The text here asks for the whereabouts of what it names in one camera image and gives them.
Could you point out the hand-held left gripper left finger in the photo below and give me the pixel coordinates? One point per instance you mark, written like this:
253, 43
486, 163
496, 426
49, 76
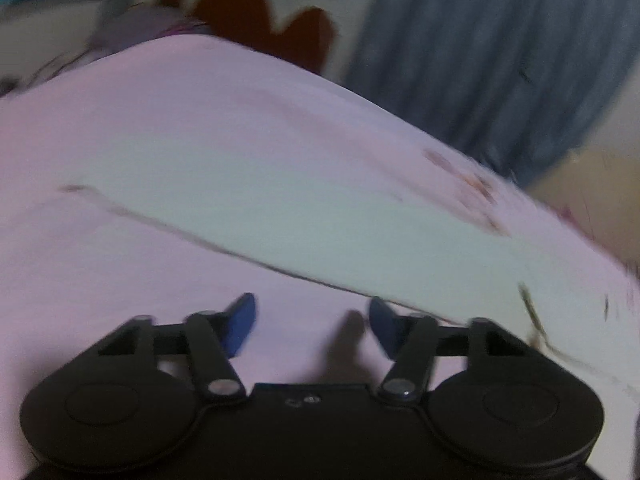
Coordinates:
242, 322

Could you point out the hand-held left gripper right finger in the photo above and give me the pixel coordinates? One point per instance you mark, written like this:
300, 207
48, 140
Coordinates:
384, 322

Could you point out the white knitted garment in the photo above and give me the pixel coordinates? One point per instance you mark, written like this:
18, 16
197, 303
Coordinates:
320, 220

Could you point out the pink floral bedsheet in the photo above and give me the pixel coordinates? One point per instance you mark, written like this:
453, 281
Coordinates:
125, 125

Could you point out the grey-blue curtain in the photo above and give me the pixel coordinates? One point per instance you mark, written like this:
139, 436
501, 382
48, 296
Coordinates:
480, 45

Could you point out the cream headboard with red panels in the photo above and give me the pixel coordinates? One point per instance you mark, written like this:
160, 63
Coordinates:
250, 10

